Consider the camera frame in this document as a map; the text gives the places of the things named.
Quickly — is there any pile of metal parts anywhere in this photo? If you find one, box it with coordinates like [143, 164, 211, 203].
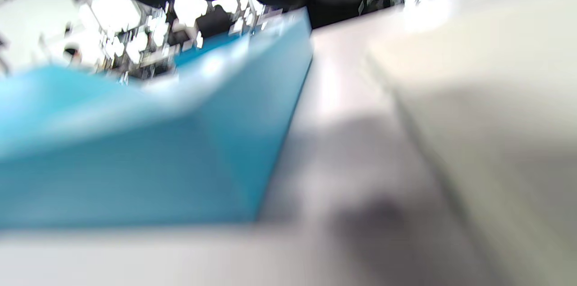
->
[63, 0, 280, 86]

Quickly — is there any blue plastic bin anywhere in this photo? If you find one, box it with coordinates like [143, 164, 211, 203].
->
[0, 6, 314, 229]

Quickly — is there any white box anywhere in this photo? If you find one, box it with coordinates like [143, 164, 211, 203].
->
[366, 0, 577, 286]

